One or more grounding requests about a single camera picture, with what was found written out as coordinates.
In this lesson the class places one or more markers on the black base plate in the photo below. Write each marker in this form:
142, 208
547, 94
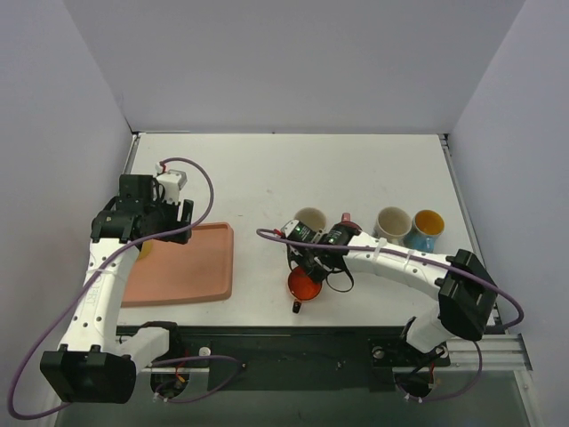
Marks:
302, 358

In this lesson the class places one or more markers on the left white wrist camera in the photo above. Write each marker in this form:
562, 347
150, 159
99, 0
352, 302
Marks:
170, 183

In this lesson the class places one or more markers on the orange mug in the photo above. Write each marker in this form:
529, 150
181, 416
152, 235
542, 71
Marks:
302, 288

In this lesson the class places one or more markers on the beige patterned mug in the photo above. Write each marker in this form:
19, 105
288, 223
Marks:
393, 224

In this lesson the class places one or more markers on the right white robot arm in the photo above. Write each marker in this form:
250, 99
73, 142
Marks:
455, 282

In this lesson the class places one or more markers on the pink patterned mug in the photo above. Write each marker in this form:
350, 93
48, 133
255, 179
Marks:
349, 220

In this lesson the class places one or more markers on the blue patterned mug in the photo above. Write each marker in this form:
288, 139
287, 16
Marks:
427, 227

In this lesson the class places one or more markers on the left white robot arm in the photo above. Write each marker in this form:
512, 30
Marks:
90, 366

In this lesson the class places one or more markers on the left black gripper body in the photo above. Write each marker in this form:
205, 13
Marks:
185, 220

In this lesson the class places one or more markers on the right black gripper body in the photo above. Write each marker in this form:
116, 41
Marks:
311, 265

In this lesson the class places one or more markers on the pink plastic tray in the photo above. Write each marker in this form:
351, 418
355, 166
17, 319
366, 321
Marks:
199, 271

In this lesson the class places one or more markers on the yellow cream mug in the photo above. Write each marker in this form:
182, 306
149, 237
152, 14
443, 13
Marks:
312, 218

